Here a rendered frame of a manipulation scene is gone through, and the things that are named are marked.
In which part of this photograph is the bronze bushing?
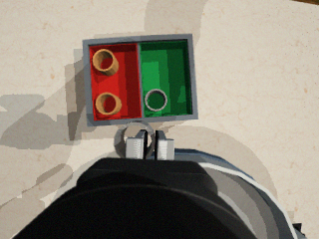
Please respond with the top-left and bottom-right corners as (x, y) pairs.
(93, 49), (119, 76)
(96, 93), (122, 115)

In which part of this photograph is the grey metal sleeve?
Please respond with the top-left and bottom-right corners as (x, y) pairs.
(114, 120), (156, 159)
(145, 89), (167, 112)

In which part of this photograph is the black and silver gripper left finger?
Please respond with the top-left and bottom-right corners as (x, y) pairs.
(126, 129), (148, 159)

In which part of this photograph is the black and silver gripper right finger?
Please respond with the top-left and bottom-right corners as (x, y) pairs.
(155, 130), (174, 160)

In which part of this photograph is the grey crate with red and green compartments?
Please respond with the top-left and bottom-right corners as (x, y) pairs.
(83, 34), (198, 126)

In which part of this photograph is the grey round turntable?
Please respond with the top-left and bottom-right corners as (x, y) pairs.
(173, 148), (308, 239)

